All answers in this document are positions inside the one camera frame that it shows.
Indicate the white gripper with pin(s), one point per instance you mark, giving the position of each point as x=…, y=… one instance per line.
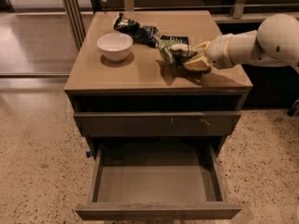
x=218, y=50

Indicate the green jalapeno chip bag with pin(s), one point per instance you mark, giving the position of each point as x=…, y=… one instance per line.
x=174, y=52

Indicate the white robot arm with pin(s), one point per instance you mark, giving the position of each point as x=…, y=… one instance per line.
x=274, y=44

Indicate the black blue chip bag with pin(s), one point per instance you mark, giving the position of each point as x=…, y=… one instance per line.
x=141, y=34

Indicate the brown drawer cabinet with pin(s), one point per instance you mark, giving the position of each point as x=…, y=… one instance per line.
x=143, y=83

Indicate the closed top drawer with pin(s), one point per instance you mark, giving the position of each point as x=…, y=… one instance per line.
x=156, y=124

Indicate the open middle drawer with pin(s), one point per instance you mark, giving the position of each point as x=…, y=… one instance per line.
x=163, y=181

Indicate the dark blue snack bar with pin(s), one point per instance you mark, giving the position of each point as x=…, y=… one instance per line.
x=180, y=39

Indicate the white ceramic bowl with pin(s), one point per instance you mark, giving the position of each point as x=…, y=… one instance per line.
x=115, y=47

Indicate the blue tape piece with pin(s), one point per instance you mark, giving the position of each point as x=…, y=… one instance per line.
x=89, y=154

